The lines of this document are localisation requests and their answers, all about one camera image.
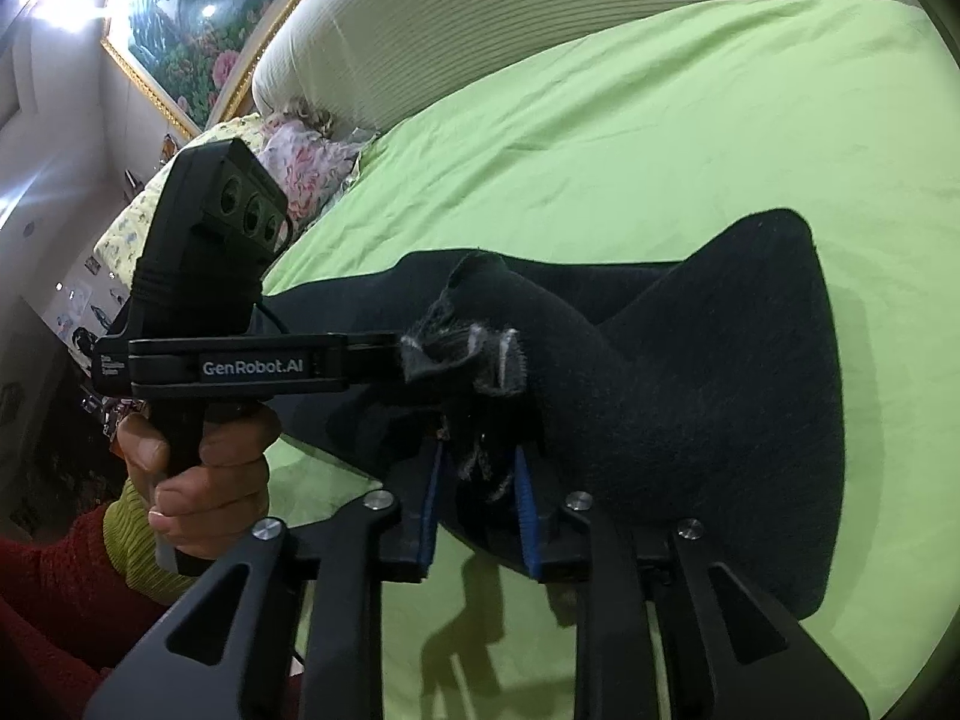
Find gold framed landscape painting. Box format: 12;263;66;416
101;0;353;140

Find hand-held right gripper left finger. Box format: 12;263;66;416
84;441;451;720

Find person's left hand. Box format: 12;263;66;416
118;401;272;562

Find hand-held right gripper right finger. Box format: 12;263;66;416
513;447;871;720

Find floral pillow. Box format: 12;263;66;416
255;99;376;237

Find person's left forearm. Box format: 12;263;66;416
0;481;197;720

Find cream padded headboard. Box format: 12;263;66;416
251;0;912;137

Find black pants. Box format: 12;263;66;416
251;207;847;616

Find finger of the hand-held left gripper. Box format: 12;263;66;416
345;330;410;391

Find green bed sheet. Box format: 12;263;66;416
259;0;960;720

